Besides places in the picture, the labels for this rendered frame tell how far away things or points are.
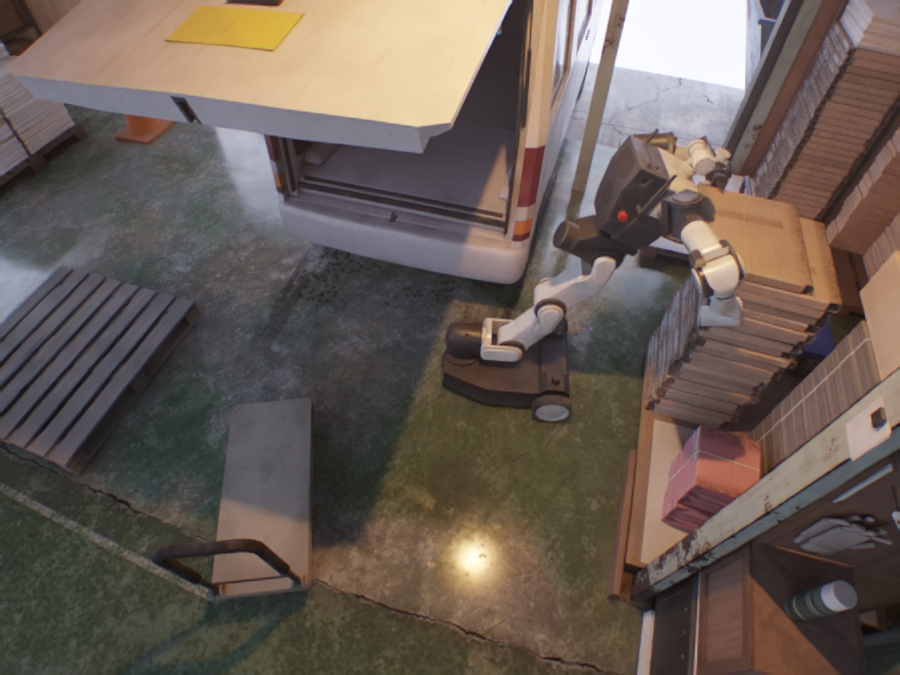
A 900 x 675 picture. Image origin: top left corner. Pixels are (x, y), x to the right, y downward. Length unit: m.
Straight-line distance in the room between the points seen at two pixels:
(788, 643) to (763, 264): 1.17
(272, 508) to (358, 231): 1.47
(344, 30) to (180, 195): 3.16
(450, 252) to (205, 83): 1.62
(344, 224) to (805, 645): 2.55
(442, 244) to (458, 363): 0.63
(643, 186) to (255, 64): 1.20
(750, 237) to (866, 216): 2.04
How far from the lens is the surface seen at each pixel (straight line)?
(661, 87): 5.85
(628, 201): 1.81
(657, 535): 2.42
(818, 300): 2.07
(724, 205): 2.21
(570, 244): 1.97
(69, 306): 3.68
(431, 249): 2.66
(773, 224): 2.22
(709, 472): 2.18
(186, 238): 3.94
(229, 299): 3.34
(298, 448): 2.37
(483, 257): 2.61
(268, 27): 1.48
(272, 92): 1.25
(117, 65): 1.59
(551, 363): 2.57
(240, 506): 2.34
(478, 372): 2.51
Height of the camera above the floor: 2.26
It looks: 52 degrees down
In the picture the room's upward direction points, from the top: straight up
